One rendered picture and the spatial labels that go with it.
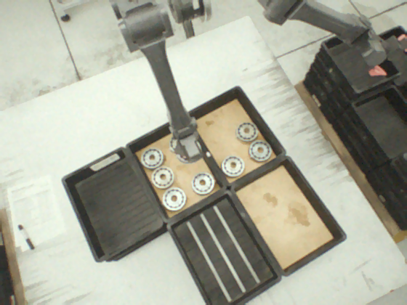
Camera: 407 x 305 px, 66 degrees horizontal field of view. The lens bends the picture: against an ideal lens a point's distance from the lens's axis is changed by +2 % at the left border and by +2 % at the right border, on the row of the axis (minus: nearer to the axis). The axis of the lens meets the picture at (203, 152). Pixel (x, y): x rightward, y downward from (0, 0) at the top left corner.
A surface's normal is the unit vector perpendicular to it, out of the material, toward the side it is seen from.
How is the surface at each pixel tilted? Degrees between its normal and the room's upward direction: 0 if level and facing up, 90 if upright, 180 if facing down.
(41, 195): 0
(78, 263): 0
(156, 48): 75
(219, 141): 0
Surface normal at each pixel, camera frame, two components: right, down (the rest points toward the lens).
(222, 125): -0.04, -0.33
